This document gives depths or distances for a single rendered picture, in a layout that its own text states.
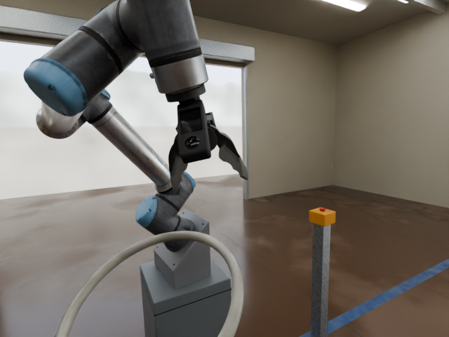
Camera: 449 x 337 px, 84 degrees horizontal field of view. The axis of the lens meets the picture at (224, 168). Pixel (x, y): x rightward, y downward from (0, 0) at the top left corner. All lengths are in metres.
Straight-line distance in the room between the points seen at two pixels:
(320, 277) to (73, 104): 1.74
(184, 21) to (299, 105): 6.71
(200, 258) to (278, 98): 5.65
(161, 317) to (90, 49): 1.15
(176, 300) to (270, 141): 5.45
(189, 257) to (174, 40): 1.08
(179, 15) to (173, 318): 1.24
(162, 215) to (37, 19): 4.26
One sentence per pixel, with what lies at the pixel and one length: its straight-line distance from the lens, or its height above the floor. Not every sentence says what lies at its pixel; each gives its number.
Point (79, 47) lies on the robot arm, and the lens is 0.48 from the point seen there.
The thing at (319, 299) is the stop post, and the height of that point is 0.47.
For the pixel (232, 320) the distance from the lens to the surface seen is 0.64.
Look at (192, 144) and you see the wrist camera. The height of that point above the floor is 1.58.
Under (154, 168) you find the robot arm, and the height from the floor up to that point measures 1.45.
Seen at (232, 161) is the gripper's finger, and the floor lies 1.54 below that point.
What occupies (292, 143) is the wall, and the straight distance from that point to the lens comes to 6.90.
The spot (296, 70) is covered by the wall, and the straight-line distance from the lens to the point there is 7.13.
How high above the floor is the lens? 1.59
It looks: 8 degrees down
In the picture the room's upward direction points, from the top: 1 degrees counter-clockwise
